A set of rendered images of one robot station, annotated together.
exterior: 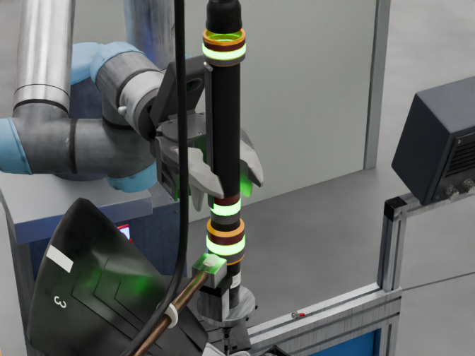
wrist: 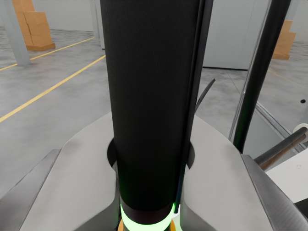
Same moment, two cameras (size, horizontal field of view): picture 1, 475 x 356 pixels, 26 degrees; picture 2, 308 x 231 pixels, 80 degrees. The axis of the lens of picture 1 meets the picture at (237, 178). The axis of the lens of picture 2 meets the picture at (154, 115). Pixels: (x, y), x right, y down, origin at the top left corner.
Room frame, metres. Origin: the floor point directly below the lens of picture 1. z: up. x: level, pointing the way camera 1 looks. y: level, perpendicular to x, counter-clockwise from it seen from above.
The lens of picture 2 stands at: (1.01, 0.05, 1.56)
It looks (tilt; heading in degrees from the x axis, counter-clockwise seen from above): 31 degrees down; 208
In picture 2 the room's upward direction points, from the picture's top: 2 degrees clockwise
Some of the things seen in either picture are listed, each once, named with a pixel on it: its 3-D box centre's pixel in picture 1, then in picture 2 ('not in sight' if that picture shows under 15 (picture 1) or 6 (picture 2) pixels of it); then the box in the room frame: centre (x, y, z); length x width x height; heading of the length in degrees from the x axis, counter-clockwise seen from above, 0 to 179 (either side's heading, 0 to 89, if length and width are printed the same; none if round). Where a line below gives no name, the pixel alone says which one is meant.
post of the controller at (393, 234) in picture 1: (391, 245); not in sight; (1.51, -0.29, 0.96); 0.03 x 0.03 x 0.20; 28
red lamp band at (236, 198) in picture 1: (225, 193); (147, 191); (0.95, 0.01, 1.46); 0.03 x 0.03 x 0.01
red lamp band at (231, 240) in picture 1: (225, 229); not in sight; (0.95, 0.01, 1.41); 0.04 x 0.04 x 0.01
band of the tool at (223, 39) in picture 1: (224, 46); not in sight; (0.95, 0.01, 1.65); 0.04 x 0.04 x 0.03
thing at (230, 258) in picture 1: (225, 248); not in sight; (0.95, 0.01, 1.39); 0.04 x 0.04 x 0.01
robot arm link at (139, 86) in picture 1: (151, 107); not in sight; (1.11, 0.11, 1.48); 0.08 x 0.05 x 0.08; 118
